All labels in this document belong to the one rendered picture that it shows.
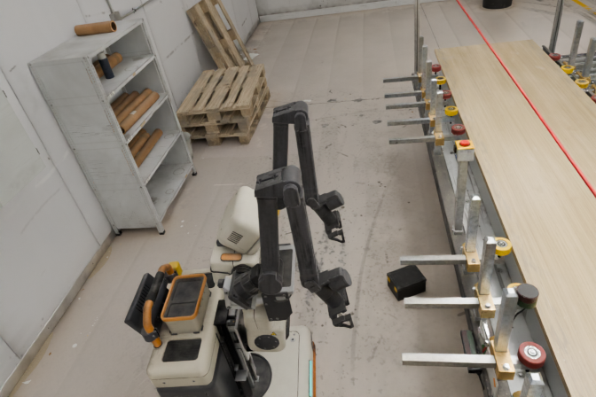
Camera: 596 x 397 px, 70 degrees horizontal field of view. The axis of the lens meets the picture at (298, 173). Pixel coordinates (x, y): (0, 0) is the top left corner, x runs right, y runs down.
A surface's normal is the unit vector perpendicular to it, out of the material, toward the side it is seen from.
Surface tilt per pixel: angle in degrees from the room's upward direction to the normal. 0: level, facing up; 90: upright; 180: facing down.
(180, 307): 0
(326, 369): 0
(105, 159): 90
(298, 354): 0
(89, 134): 90
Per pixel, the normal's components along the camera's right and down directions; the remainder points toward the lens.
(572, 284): -0.14, -0.82
